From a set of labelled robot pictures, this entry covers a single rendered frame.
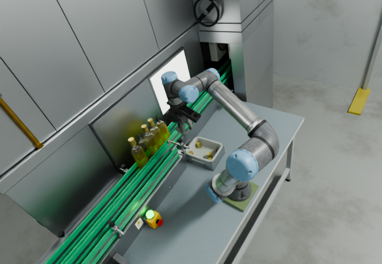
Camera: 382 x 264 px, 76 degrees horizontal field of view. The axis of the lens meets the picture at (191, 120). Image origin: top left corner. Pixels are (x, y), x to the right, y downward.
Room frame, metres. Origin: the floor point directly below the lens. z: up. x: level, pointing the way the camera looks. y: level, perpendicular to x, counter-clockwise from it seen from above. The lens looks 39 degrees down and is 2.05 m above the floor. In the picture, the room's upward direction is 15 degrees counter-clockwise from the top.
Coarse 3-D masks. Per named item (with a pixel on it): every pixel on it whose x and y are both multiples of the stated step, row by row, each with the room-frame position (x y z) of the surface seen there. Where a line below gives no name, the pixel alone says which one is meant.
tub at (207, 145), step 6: (198, 138) 1.27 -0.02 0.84; (204, 138) 1.25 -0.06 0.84; (192, 144) 1.23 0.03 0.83; (204, 144) 1.24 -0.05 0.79; (210, 144) 1.20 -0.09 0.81; (216, 144) 1.17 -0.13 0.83; (186, 150) 1.18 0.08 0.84; (192, 150) 1.21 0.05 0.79; (198, 150) 1.21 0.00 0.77; (204, 150) 1.20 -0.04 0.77; (210, 150) 1.18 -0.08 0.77; (192, 156) 1.12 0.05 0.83; (198, 156) 1.16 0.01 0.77; (204, 156) 1.15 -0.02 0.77; (216, 156) 1.06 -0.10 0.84
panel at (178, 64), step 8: (176, 56) 1.66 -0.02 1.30; (184, 56) 1.73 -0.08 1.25; (168, 64) 1.59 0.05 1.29; (176, 64) 1.64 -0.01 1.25; (184, 64) 1.71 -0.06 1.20; (160, 72) 1.51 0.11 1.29; (176, 72) 1.63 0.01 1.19; (184, 72) 1.69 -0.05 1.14; (152, 80) 1.45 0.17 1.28; (160, 80) 1.50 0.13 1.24; (184, 80) 1.68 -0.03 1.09; (160, 88) 1.48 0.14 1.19; (160, 96) 1.46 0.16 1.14; (160, 104) 1.44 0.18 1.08
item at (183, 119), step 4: (168, 104) 1.00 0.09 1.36; (180, 104) 0.96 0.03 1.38; (172, 108) 0.99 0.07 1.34; (176, 108) 0.97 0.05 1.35; (168, 112) 1.00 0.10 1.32; (172, 112) 0.99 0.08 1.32; (176, 112) 0.98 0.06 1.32; (168, 116) 1.00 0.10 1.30; (172, 116) 0.98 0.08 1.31; (176, 116) 0.96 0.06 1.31; (180, 116) 0.95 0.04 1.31; (184, 116) 0.96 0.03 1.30; (172, 120) 0.98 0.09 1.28; (176, 120) 0.97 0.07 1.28; (184, 120) 0.96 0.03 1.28
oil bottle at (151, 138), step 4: (144, 136) 1.14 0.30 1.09; (148, 136) 1.13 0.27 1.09; (152, 136) 1.14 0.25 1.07; (148, 140) 1.12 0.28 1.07; (152, 140) 1.13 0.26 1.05; (156, 140) 1.15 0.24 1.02; (152, 144) 1.12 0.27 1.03; (156, 144) 1.14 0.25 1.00; (152, 148) 1.11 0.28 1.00; (156, 148) 1.13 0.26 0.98
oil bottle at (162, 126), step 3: (156, 123) 1.23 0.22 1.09; (162, 123) 1.22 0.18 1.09; (165, 123) 1.24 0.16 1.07; (156, 126) 1.22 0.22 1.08; (159, 126) 1.21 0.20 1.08; (162, 126) 1.21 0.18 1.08; (165, 126) 1.23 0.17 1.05; (162, 129) 1.20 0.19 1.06; (165, 129) 1.22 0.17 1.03; (162, 132) 1.20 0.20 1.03; (165, 132) 1.21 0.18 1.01; (168, 132) 1.23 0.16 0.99; (165, 135) 1.21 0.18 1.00; (168, 135) 1.22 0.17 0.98; (165, 138) 1.20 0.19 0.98
